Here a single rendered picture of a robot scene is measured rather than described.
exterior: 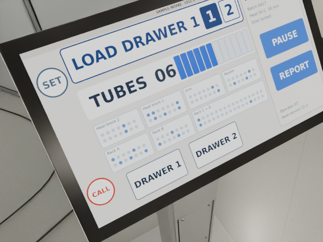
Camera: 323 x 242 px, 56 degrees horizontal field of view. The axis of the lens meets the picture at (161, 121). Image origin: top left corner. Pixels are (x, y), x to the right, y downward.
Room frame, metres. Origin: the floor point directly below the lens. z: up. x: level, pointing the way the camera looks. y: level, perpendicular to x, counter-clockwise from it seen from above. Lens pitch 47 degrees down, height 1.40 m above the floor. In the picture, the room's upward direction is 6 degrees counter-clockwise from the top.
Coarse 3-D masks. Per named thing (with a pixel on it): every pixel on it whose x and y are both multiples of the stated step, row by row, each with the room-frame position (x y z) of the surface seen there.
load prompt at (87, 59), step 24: (216, 0) 0.47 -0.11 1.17; (144, 24) 0.41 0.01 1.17; (168, 24) 0.42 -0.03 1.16; (192, 24) 0.43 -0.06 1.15; (216, 24) 0.44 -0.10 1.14; (72, 48) 0.37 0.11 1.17; (96, 48) 0.37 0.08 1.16; (120, 48) 0.38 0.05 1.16; (144, 48) 0.39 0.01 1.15; (168, 48) 0.40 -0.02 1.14; (72, 72) 0.35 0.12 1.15; (96, 72) 0.35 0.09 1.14
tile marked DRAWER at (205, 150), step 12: (216, 132) 0.32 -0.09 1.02; (228, 132) 0.32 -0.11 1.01; (192, 144) 0.30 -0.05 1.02; (204, 144) 0.30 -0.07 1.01; (216, 144) 0.30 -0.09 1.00; (228, 144) 0.31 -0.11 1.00; (240, 144) 0.31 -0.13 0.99; (192, 156) 0.28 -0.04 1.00; (204, 156) 0.29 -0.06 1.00; (216, 156) 0.29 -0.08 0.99
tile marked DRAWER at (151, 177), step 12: (168, 156) 0.28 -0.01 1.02; (180, 156) 0.28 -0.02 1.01; (144, 168) 0.26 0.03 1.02; (156, 168) 0.26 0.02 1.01; (168, 168) 0.27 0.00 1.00; (180, 168) 0.27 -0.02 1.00; (132, 180) 0.25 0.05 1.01; (144, 180) 0.25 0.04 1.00; (156, 180) 0.25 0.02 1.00; (168, 180) 0.25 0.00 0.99; (144, 192) 0.24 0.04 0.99
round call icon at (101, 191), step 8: (104, 176) 0.25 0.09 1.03; (88, 184) 0.24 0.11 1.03; (96, 184) 0.24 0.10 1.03; (104, 184) 0.24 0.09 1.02; (112, 184) 0.24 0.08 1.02; (88, 192) 0.23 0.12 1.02; (96, 192) 0.23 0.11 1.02; (104, 192) 0.23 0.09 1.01; (112, 192) 0.23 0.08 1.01; (88, 200) 0.22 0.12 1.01; (96, 200) 0.22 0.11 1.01; (104, 200) 0.22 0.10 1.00; (112, 200) 0.22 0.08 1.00; (96, 208) 0.21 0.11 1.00
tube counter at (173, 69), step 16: (240, 32) 0.44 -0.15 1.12; (192, 48) 0.40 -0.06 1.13; (208, 48) 0.41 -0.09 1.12; (224, 48) 0.42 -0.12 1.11; (240, 48) 0.42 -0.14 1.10; (160, 64) 0.38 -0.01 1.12; (176, 64) 0.38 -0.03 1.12; (192, 64) 0.39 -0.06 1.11; (208, 64) 0.39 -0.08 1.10; (160, 80) 0.36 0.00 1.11; (176, 80) 0.36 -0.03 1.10
